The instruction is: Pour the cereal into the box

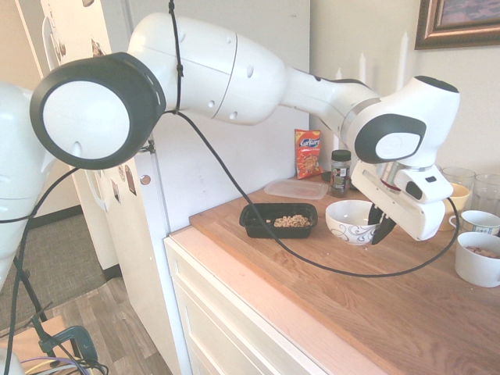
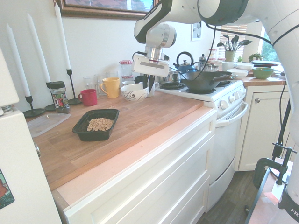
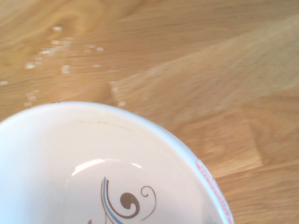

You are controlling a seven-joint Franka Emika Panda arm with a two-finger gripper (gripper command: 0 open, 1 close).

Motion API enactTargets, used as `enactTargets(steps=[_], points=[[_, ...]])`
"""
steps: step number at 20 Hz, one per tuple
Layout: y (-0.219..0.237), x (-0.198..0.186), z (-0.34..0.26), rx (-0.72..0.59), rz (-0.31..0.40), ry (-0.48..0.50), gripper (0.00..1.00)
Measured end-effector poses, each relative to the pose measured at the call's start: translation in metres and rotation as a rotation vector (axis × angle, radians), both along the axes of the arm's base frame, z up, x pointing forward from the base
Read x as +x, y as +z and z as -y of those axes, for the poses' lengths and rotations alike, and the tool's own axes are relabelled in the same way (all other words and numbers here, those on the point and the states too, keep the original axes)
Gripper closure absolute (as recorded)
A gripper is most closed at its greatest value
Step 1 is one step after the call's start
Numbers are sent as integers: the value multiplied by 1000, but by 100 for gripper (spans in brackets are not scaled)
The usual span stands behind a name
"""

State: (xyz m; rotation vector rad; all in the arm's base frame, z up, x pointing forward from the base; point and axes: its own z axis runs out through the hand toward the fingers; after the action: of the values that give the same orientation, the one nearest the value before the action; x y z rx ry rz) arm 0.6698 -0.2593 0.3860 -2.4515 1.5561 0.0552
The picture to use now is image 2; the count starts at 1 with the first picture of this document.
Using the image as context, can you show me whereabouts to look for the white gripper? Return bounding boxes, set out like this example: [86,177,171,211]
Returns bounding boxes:
[130,56,170,92]

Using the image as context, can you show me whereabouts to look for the white bowl with black swirls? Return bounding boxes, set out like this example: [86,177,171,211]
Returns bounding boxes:
[120,83,150,102]

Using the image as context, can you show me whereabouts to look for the beige ring cereal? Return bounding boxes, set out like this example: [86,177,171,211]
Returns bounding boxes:
[86,118,114,132]

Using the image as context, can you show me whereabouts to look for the large white mug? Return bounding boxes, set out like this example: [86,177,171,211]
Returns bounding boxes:
[148,81,160,98]

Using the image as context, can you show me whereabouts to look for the stainless steel pot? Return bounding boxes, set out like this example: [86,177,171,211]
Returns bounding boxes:
[163,71,182,83]

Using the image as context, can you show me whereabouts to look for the tall jar red checkered lid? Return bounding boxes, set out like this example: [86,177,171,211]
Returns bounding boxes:
[119,60,133,77]

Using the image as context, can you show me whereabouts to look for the yellow mug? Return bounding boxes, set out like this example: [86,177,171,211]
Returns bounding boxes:
[100,77,120,98]

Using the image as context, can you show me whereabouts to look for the blue kettle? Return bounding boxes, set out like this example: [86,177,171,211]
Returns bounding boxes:
[174,51,199,75]

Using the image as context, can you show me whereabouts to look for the black wok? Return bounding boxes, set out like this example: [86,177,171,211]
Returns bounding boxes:
[180,71,238,92]

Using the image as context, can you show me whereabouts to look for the glass french press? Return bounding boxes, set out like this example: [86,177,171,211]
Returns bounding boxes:
[198,53,210,72]

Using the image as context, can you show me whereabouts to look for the red mug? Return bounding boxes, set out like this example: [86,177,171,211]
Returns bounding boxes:
[78,89,98,107]

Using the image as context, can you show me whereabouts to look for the black candle holder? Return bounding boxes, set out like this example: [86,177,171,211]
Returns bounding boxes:
[66,68,83,105]
[22,95,45,118]
[44,81,57,112]

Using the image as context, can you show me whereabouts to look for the black plastic food tray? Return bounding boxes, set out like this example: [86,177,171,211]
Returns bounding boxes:
[71,108,120,142]

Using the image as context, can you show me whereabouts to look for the black kitchen utensil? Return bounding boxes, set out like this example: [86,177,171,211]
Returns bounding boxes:
[221,34,231,51]
[216,42,231,51]
[235,39,253,51]
[231,35,240,51]

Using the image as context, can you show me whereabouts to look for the pale green utensil crock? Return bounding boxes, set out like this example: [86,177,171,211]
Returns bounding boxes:
[224,50,236,63]

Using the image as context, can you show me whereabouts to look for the wide white bowl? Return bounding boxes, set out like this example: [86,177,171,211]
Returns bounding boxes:
[226,69,249,79]

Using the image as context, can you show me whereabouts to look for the spice jar with black lid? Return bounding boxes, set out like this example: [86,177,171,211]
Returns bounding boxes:
[49,81,71,114]

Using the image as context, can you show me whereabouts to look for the white electric stove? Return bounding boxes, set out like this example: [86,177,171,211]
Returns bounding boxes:
[155,69,249,214]

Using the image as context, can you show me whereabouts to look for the tall white taper candle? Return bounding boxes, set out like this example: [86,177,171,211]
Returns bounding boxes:
[54,1,71,70]

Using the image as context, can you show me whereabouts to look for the utensil holder with spoons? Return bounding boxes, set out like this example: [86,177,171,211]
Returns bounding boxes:
[221,24,248,63]

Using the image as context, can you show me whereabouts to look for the white drawer cabinet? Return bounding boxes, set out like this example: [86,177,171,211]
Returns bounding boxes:
[63,109,218,224]

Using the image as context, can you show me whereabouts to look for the small succulent plant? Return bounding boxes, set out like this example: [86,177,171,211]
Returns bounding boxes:
[248,52,263,63]

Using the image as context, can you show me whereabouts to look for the clear plastic lid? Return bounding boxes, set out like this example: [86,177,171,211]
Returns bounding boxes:
[27,112,72,138]

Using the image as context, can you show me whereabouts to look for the green bowl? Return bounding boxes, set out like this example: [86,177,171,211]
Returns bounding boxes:
[251,67,275,79]

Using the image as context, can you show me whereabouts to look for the medium white taper candle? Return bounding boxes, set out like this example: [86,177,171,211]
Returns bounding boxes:
[26,12,51,84]

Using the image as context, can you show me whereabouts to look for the dark plate stack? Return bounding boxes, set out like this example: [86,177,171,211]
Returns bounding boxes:
[251,60,280,68]

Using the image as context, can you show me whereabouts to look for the window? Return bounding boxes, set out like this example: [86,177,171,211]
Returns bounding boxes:
[258,25,278,63]

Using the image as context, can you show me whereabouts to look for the white cabinet door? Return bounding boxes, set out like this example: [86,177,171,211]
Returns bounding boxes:
[238,84,292,172]

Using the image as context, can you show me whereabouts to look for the green screw clamp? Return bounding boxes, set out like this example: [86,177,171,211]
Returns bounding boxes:
[253,144,297,190]

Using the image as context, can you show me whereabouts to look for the black stand pole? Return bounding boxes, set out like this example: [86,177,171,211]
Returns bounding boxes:
[271,99,292,161]

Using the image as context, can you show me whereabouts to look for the white paper tag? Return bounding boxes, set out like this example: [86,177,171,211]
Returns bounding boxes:
[272,184,287,201]

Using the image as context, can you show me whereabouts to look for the wooden robot table board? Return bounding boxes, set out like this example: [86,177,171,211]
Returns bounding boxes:
[245,157,295,224]

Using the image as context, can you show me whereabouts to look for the colourful fridge magnet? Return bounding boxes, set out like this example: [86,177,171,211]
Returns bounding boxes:
[0,168,15,210]

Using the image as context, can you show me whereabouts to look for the grey wall print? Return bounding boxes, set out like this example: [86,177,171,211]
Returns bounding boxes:
[191,22,203,42]

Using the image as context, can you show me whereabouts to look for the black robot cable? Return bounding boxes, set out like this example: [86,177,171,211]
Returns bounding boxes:
[132,21,292,131]

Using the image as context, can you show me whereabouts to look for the framed picture with brown frame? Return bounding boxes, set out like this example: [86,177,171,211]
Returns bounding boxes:
[59,0,156,20]

